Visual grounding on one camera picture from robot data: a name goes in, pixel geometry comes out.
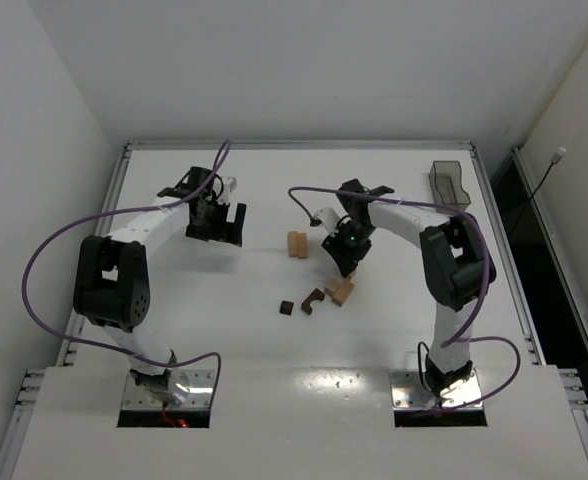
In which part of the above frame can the light wood cube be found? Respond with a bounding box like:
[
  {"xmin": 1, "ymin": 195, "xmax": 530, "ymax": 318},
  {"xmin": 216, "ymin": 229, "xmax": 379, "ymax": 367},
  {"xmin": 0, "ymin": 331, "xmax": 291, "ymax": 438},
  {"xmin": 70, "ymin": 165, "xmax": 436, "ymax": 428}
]
[
  {"xmin": 345, "ymin": 269, "xmax": 357, "ymax": 281},
  {"xmin": 324, "ymin": 281, "xmax": 340, "ymax": 296}
]

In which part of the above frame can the long light wood block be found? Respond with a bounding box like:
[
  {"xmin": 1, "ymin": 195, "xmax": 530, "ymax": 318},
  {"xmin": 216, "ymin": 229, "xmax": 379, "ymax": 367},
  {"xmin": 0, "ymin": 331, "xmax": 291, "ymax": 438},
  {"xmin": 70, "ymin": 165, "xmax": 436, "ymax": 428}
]
[{"xmin": 330, "ymin": 280, "xmax": 355, "ymax": 306}]

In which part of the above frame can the dark wood arch block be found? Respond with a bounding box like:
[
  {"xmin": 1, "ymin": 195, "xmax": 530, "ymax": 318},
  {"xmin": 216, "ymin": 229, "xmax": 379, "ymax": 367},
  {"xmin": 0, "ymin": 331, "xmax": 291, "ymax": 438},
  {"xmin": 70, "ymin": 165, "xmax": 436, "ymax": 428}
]
[{"xmin": 301, "ymin": 288, "xmax": 326, "ymax": 315}]

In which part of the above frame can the light wood plank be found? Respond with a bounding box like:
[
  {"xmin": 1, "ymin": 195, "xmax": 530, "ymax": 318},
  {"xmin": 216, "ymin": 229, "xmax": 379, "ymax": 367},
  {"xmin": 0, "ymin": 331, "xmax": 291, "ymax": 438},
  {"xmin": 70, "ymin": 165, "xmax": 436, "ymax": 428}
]
[{"xmin": 297, "ymin": 232, "xmax": 308, "ymax": 259}]

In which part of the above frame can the small dark wood cube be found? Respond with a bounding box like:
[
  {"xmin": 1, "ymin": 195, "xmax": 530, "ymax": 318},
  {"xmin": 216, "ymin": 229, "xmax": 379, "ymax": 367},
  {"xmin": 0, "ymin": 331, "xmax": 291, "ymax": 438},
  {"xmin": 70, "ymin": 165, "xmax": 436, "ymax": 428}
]
[{"xmin": 279, "ymin": 300, "xmax": 294, "ymax": 316}]

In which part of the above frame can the clear grey plastic bin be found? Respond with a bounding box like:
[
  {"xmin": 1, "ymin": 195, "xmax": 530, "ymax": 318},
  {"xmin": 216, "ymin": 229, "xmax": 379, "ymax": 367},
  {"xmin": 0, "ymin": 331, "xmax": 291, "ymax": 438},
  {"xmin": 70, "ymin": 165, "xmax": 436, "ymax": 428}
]
[{"xmin": 428, "ymin": 161, "xmax": 471, "ymax": 212}]

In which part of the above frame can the light wood rectangular block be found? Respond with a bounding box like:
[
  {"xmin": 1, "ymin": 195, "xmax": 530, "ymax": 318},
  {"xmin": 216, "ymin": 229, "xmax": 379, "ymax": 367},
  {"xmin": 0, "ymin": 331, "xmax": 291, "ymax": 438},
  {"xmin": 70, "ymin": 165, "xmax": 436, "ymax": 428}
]
[{"xmin": 287, "ymin": 231, "xmax": 299, "ymax": 258}]

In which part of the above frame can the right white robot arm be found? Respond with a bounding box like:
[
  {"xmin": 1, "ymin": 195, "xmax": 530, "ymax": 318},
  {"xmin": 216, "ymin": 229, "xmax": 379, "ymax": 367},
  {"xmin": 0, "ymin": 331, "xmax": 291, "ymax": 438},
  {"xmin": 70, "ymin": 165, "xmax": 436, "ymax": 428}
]
[{"xmin": 312, "ymin": 179, "xmax": 496, "ymax": 395}]

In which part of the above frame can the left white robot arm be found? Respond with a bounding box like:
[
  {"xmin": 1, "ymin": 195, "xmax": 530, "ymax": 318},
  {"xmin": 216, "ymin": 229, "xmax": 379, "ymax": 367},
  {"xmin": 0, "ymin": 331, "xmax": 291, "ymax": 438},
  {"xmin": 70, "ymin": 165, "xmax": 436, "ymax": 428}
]
[{"xmin": 73, "ymin": 167, "xmax": 247, "ymax": 402}]

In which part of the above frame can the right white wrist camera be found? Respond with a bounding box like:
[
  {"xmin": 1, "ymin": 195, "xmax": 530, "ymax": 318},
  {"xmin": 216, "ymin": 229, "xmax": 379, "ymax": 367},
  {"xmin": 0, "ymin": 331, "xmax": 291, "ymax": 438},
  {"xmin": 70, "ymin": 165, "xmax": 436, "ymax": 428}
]
[{"xmin": 310, "ymin": 207, "xmax": 341, "ymax": 236}]

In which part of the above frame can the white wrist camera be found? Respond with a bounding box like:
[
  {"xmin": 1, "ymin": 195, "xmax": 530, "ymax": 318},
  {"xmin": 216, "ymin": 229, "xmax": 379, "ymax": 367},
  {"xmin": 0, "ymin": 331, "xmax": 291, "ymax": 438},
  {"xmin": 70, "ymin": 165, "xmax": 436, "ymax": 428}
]
[
  {"xmin": 310, "ymin": 207, "xmax": 341, "ymax": 236},
  {"xmin": 217, "ymin": 176, "xmax": 237, "ymax": 205}
]

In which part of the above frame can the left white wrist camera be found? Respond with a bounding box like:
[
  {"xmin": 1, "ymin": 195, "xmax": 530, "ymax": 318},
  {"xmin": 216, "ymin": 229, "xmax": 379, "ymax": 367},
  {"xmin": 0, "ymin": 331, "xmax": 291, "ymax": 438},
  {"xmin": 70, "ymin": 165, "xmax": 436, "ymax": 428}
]
[{"xmin": 217, "ymin": 176, "xmax": 237, "ymax": 205}]

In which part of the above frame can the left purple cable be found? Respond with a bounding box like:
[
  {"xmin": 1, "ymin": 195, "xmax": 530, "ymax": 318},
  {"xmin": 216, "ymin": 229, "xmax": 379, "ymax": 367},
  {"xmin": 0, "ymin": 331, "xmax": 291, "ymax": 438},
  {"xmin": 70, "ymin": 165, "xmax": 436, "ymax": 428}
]
[{"xmin": 21, "ymin": 139, "xmax": 234, "ymax": 376}]

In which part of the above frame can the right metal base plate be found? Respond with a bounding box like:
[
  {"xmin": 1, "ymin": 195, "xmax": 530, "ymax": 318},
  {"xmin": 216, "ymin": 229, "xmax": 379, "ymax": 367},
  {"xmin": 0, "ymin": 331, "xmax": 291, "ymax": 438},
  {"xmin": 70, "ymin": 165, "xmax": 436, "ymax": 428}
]
[{"xmin": 389, "ymin": 369, "xmax": 483, "ymax": 413}]

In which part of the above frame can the metal base plate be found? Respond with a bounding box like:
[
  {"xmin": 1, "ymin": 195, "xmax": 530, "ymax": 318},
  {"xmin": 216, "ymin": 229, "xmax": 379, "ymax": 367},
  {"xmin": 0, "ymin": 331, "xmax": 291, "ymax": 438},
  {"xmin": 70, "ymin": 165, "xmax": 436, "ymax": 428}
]
[
  {"xmin": 121, "ymin": 369, "xmax": 215, "ymax": 412},
  {"xmin": 389, "ymin": 369, "xmax": 483, "ymax": 413}
]

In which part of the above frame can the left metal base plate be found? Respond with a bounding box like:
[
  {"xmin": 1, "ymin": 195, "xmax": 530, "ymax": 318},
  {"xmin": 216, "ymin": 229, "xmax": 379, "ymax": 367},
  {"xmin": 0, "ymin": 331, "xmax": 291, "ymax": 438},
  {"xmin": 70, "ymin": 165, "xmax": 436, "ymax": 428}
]
[{"xmin": 121, "ymin": 369, "xmax": 215, "ymax": 412}]

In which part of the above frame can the black wall cable with plug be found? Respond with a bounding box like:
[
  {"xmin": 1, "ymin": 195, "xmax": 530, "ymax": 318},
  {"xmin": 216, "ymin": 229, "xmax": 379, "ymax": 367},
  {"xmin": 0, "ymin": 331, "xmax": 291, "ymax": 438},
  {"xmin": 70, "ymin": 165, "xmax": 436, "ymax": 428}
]
[{"xmin": 516, "ymin": 146, "xmax": 568, "ymax": 221}]

